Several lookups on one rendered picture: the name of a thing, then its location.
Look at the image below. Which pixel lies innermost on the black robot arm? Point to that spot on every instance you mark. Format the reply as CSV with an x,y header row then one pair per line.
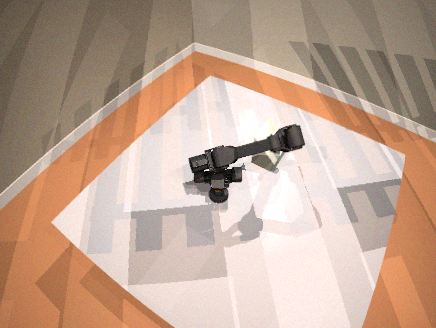
x,y
221,157

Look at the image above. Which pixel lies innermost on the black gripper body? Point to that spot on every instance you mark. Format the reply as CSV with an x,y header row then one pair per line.
x,y
234,174

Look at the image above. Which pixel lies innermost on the dark grey stepped pedestal with shaft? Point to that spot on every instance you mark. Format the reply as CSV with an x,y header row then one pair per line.
x,y
219,197

